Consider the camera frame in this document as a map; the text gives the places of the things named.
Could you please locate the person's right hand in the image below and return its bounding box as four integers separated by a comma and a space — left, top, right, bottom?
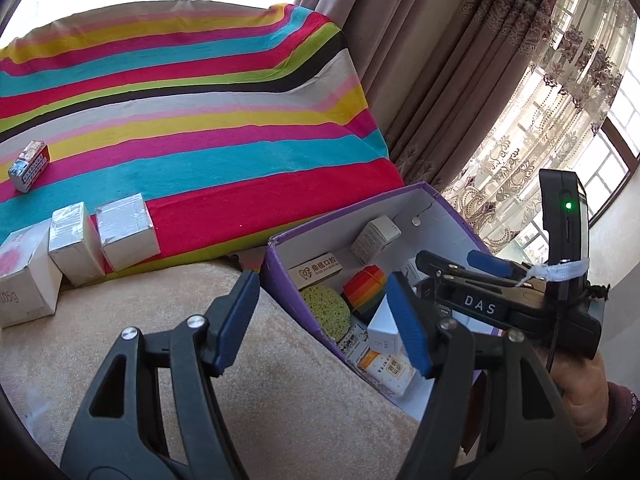
537, 347, 613, 443

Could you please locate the large white box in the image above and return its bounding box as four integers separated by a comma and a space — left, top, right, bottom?
0, 224, 63, 330

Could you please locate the white box with gold picture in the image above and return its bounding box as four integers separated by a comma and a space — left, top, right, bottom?
350, 347, 418, 397

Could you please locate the slender white printed box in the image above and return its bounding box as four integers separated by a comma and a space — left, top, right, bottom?
400, 257, 426, 293

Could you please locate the brown window frame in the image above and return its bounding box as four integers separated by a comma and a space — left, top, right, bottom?
597, 117, 640, 173

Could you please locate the white box with logo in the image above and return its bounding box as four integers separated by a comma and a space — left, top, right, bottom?
287, 251, 343, 292

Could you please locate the purple cardboard box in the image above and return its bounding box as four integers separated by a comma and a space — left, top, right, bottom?
262, 181, 506, 423

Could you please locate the white plastic-wrapped box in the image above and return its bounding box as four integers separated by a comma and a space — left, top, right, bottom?
48, 201, 106, 287
95, 192, 161, 272

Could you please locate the rainbow striped blanket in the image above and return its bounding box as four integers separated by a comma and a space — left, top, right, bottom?
0, 2, 406, 286

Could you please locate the rainbow striped cloth roll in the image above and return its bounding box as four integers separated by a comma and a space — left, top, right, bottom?
342, 266, 388, 325

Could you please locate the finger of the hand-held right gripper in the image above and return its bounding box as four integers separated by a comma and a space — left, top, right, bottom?
415, 250, 501, 288
466, 251, 526, 281

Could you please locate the beige fabric sofa seat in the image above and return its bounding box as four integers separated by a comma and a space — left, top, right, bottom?
0, 255, 426, 480

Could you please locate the white and blue medicine box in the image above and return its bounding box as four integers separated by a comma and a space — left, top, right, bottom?
350, 215, 402, 266

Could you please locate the white cube box saxophone print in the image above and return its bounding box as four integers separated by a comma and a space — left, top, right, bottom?
366, 296, 408, 356

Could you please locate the green round sponge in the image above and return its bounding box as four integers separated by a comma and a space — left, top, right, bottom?
300, 286, 352, 346

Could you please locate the small red box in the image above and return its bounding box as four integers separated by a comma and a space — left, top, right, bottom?
7, 140, 51, 194

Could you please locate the taupe curtain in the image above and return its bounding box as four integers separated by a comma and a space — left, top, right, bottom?
295, 0, 496, 196

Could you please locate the embroidered floral curtain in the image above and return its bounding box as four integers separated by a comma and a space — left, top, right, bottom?
440, 0, 640, 266

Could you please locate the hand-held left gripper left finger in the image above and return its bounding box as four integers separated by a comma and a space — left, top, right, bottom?
60, 269, 261, 480

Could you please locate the small box with dark print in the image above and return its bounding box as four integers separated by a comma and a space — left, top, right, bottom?
336, 323, 372, 361

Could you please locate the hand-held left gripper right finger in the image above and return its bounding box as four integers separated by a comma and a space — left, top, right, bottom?
386, 271, 588, 480

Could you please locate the person's right forearm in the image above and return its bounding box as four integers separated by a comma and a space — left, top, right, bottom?
580, 380, 640, 461

